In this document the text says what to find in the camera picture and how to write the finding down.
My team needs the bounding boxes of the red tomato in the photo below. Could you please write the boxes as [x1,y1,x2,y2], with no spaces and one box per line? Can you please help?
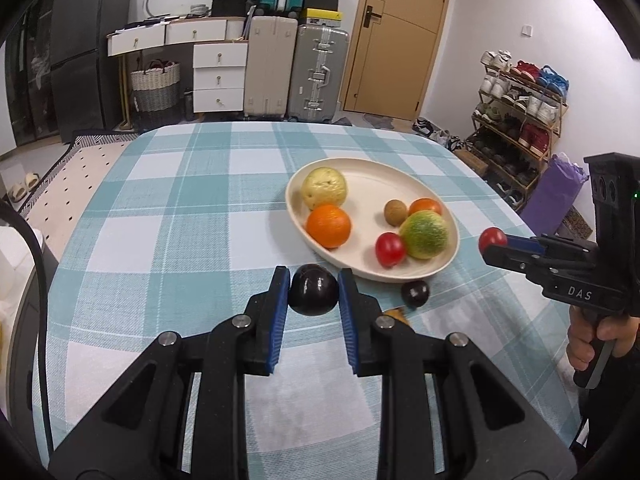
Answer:
[374,232,406,268]
[478,226,508,254]

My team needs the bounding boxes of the dark plum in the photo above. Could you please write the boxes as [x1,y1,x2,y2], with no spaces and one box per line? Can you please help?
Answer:
[288,263,340,316]
[400,280,431,310]

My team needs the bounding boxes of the green-orange round fruit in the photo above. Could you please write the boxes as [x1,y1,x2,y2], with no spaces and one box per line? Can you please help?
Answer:
[398,210,449,260]

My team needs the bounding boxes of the large orange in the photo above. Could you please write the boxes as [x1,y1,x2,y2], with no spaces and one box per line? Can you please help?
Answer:
[305,204,352,249]

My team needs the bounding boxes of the small orange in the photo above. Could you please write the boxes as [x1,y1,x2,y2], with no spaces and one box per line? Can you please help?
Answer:
[408,197,442,216]

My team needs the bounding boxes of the yellow-green round fruit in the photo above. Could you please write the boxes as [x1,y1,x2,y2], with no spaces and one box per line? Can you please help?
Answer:
[300,167,348,210]

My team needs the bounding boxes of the right hand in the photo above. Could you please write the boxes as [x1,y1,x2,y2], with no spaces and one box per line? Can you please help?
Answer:
[566,306,639,372]

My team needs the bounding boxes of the purple bag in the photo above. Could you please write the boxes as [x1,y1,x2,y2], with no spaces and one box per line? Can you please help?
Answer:
[520,153,589,236]

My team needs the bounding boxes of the wooden shoe rack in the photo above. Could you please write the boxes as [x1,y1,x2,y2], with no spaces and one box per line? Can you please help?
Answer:
[465,50,570,211]

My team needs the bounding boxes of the silver suitcase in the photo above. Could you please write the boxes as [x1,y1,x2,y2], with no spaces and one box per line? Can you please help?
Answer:
[286,25,349,122]

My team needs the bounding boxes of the woven laundry basket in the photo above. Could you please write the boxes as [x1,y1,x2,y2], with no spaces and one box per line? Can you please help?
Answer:
[130,58,181,129]

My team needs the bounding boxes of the wooden door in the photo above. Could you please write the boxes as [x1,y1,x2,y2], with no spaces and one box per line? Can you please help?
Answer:
[343,0,448,120]

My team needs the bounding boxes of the beige suitcase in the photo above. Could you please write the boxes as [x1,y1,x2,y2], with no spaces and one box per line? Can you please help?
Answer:
[243,16,298,118]

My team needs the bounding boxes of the white drawer desk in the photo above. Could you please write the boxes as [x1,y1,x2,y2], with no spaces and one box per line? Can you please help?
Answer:
[106,16,248,114]

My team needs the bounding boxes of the yellow black box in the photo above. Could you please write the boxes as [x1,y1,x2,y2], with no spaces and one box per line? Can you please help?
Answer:
[305,8,343,28]

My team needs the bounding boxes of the black refrigerator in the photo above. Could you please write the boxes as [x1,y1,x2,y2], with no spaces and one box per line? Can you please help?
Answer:
[50,0,130,143]

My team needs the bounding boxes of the black cable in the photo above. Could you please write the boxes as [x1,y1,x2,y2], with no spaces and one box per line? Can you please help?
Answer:
[0,199,56,461]

